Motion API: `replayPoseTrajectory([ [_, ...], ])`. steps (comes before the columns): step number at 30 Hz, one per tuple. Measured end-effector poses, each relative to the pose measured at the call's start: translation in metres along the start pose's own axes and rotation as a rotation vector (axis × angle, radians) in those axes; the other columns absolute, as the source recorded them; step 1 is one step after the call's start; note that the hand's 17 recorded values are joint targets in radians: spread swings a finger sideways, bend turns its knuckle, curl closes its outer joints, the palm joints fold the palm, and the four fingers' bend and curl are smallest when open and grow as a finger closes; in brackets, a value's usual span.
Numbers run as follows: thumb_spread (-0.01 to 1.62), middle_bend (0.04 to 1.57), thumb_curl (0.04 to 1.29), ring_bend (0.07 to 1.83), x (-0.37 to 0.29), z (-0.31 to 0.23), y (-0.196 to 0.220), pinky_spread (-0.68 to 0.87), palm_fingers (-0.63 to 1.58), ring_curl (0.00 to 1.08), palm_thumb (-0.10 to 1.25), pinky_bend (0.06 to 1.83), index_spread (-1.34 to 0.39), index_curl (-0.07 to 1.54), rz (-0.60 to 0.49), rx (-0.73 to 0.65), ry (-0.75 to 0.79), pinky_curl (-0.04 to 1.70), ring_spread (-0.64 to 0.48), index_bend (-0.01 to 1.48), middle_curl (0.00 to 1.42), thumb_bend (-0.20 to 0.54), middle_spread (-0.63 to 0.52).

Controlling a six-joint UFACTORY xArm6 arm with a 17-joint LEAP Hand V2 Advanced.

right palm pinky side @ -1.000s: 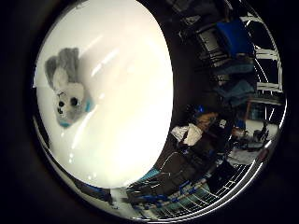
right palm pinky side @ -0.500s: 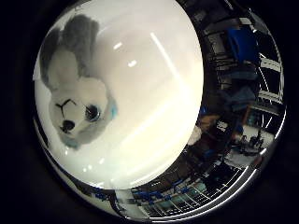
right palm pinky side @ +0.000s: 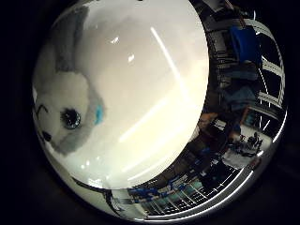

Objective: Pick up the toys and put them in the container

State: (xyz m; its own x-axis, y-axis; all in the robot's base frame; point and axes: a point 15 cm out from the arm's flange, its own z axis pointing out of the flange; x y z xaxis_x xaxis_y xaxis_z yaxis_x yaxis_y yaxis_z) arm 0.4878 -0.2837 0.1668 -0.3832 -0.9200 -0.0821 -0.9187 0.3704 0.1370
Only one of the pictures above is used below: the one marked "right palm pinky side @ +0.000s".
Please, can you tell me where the blue plastic chair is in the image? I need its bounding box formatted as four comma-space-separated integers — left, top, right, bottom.
229, 25, 262, 65

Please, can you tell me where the brown furry bundle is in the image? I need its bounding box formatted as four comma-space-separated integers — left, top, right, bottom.
200, 112, 218, 128

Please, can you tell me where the blue grey cloth pile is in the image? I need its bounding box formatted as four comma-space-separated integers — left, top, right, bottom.
223, 85, 259, 111

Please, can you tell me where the white cluttered desk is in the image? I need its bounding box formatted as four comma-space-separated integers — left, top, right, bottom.
221, 130, 273, 170

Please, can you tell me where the metal shelf rack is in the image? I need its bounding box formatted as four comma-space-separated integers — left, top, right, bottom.
205, 18, 235, 85

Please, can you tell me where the grey white plush seal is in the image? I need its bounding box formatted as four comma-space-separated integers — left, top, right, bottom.
32, 6, 106, 157

